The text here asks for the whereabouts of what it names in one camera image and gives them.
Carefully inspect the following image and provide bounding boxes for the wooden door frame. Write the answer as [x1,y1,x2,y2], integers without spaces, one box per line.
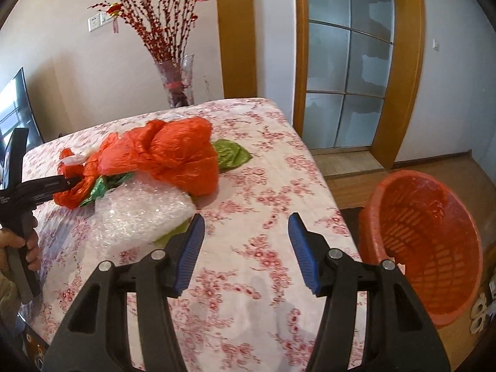
[292,0,427,170]

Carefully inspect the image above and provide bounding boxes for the flat screen television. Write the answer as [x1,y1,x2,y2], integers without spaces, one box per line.
[0,67,44,153]

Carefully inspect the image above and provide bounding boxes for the red blossom branches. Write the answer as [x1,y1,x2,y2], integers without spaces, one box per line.
[88,0,212,63]

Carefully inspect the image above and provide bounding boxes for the white slippers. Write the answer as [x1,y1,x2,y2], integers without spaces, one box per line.
[468,291,496,334]

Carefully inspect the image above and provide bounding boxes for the light green plastic bag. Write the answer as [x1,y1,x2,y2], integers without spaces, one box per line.
[152,220,191,247]
[212,139,254,173]

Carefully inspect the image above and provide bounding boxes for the person's left forearm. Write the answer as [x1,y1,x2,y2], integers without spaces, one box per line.
[0,258,22,322]

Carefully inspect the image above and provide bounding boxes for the clear glass vase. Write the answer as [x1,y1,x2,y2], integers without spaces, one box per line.
[155,55,195,108]

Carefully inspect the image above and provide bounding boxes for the wooden doorway trim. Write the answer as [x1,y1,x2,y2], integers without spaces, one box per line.
[215,0,259,100]

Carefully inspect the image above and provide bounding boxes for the frosted glass panel door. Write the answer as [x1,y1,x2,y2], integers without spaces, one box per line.
[304,0,396,150]

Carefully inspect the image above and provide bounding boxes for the white plastic scrap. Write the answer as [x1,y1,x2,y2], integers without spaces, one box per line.
[61,150,93,166]

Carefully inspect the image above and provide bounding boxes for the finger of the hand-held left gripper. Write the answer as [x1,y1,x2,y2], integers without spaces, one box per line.
[21,175,84,202]

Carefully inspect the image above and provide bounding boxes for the white wall socket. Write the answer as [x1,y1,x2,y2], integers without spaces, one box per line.
[87,12,111,33]

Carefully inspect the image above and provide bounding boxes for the person's left hand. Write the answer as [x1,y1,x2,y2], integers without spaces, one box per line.
[0,216,41,272]

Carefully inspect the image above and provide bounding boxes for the red gold lantern ornament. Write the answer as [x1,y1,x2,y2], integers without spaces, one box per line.
[106,3,123,34]

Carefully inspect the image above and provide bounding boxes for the clear bubble wrap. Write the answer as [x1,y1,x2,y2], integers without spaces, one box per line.
[92,174,195,254]

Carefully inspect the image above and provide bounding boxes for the orange plastic waste basket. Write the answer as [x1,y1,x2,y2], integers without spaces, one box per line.
[358,169,484,327]

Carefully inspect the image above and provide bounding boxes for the red plastic bag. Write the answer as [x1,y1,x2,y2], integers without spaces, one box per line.
[53,117,221,210]

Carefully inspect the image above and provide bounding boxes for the floral pink tablecloth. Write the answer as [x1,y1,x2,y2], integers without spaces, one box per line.
[17,97,368,372]

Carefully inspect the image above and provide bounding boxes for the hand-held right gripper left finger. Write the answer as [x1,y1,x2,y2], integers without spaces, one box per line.
[41,213,206,372]

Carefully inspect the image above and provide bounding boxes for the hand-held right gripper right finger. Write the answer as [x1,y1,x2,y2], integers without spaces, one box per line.
[287,212,452,372]

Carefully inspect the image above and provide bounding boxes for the dark green plastic bag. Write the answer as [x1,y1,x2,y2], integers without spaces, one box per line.
[79,174,135,207]

